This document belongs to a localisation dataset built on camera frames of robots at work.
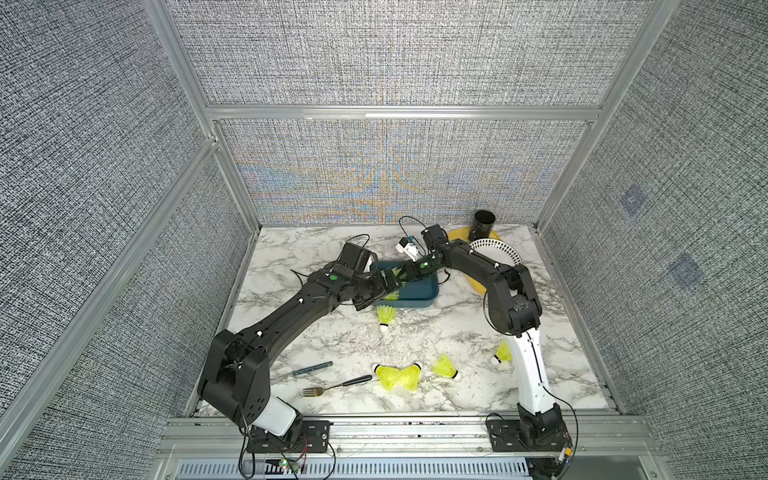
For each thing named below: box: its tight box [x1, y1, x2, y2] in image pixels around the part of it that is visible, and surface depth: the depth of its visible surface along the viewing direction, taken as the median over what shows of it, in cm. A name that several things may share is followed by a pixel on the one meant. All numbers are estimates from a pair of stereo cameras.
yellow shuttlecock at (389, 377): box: [372, 363, 401, 391], surface depth 84 cm
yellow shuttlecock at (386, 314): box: [377, 304, 397, 332], surface depth 94 cm
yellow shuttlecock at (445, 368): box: [432, 354, 461, 381], surface depth 84 cm
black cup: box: [469, 209, 495, 242], surface depth 112 cm
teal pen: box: [292, 361, 334, 377], surface depth 86 cm
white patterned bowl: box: [469, 239, 523, 266], surface depth 112 cm
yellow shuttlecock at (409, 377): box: [398, 361, 422, 392], surface depth 83 cm
